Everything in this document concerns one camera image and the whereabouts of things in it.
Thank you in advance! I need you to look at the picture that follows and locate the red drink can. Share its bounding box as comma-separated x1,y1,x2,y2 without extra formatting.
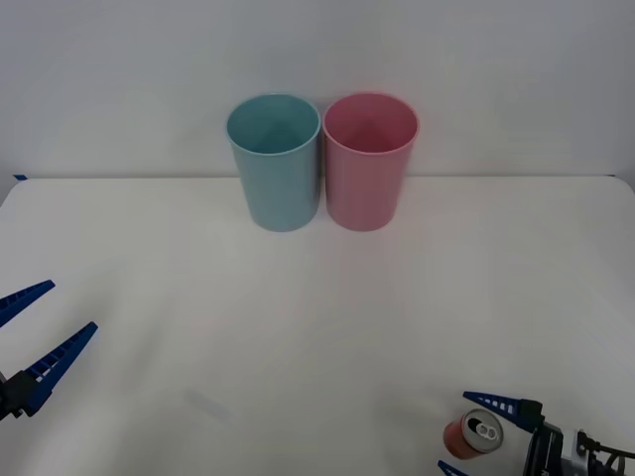
443,408,504,461

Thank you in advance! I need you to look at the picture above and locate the pale blue plastic bin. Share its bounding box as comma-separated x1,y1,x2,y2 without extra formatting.
225,91,321,233

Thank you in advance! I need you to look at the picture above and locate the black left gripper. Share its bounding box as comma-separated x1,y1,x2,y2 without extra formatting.
0,280,99,423

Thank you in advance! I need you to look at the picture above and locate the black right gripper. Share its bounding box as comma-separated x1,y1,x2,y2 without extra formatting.
437,391,568,476

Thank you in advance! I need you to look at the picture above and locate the pink plastic bin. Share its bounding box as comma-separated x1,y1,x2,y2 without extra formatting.
320,91,421,233

